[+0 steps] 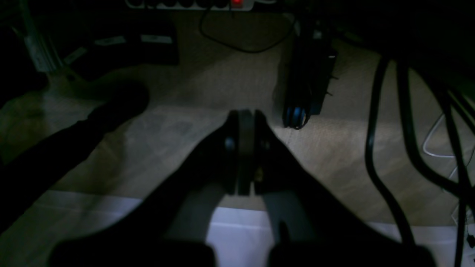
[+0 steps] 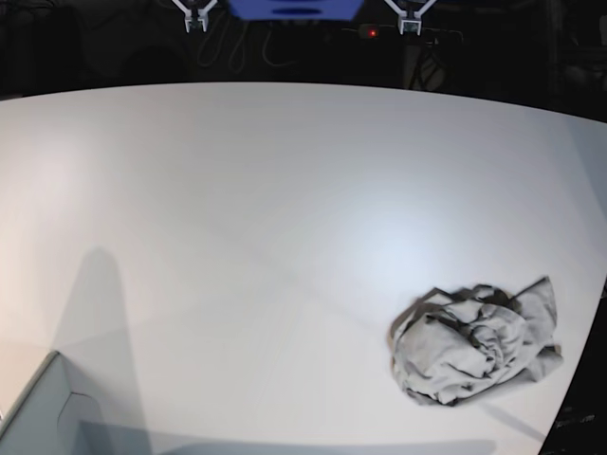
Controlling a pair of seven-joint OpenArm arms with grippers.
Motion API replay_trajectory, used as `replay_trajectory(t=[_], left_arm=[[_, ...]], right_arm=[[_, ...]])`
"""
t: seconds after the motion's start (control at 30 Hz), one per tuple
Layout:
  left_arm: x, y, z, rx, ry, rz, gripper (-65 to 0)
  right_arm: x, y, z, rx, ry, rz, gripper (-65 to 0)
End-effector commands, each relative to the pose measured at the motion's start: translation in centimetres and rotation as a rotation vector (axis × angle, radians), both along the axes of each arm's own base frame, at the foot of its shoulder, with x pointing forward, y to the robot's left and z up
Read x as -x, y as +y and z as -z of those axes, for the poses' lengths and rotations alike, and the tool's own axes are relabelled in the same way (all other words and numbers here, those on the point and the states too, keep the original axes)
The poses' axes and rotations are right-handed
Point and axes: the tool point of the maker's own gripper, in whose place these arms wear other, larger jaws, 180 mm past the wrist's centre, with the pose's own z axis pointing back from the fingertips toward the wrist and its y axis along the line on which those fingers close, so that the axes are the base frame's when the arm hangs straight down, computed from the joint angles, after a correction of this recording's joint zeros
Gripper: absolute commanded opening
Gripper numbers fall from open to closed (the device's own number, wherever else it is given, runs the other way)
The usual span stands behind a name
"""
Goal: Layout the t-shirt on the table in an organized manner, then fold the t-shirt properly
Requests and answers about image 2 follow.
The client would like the black power strip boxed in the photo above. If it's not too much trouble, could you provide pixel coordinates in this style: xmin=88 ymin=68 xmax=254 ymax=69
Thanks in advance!
xmin=340 ymin=24 xmax=465 ymax=46

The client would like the white looped cable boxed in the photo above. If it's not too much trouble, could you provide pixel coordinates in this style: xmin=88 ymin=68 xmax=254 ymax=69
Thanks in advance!
xmin=196 ymin=21 xmax=295 ymax=70

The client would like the blue overhead mount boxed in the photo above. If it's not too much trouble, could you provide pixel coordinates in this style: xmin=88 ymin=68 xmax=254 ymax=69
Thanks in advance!
xmin=229 ymin=0 xmax=364 ymax=21

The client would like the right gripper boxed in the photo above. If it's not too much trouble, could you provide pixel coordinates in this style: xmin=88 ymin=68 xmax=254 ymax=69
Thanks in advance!
xmin=172 ymin=0 xmax=216 ymax=32

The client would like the grey t-shirt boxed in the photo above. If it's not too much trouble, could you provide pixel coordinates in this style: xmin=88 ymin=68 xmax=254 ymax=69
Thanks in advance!
xmin=389 ymin=277 xmax=563 ymax=407

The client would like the black labelled device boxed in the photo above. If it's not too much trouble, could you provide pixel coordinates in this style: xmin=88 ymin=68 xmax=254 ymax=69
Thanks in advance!
xmin=540 ymin=379 xmax=606 ymax=455

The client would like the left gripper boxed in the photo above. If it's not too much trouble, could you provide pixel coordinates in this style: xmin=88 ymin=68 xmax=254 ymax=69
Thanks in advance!
xmin=384 ymin=0 xmax=435 ymax=34

